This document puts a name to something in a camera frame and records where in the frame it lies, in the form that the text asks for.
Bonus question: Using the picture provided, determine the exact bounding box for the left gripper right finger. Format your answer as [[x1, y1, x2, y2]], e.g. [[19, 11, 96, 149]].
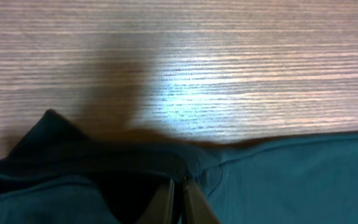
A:
[[182, 179, 221, 224]]

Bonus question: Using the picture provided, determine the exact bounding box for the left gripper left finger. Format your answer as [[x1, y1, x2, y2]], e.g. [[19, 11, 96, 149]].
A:
[[135, 180, 175, 224]]

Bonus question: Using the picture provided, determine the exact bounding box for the black polo shirt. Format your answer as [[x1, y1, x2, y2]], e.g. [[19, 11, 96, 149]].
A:
[[0, 110, 358, 223]]

